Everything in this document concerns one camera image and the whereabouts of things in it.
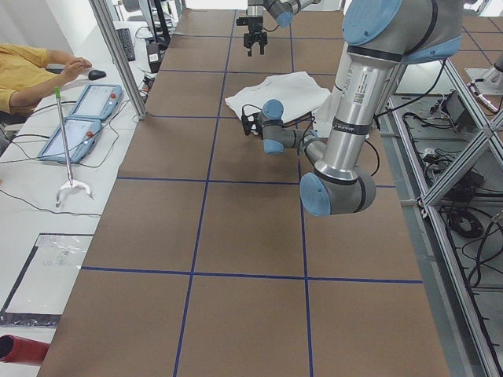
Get white long-sleeve printed shirt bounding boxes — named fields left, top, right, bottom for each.
left=225, top=71, right=331, bottom=123

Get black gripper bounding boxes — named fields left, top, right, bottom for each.
left=252, top=123, right=263, bottom=138
left=243, top=24, right=268, bottom=57

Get upper blue teach pendant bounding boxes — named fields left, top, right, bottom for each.
left=69, top=84, right=123, bottom=121

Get black keyboard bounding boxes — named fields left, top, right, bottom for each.
left=116, top=28, right=136, bottom=61

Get black power adapter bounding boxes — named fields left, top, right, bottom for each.
left=145, top=42, right=162, bottom=73

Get aluminium side frame rail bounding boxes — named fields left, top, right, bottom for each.
left=376, top=50, right=503, bottom=377

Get blue teach pendant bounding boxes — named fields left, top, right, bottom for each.
left=69, top=84, right=123, bottom=121
left=38, top=118, right=101, bottom=163

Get lower blue teach pendant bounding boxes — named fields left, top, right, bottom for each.
left=38, top=118, right=101, bottom=163

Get aluminium frame post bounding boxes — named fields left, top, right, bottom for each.
left=89, top=0, right=147, bottom=120

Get person in yellow shirt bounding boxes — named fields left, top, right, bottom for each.
left=1, top=43, right=92, bottom=115

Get red cylinder object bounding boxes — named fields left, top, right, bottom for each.
left=1, top=335, right=50, bottom=366

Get black computer mouse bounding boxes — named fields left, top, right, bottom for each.
left=88, top=69, right=107, bottom=81

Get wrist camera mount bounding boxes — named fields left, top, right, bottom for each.
left=240, top=104, right=259, bottom=136
left=236, top=16, right=263, bottom=27

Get clear plastic document sleeve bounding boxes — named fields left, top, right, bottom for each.
left=1, top=233, right=93, bottom=328

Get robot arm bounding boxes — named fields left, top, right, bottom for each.
left=236, top=0, right=319, bottom=57
left=253, top=1, right=464, bottom=216

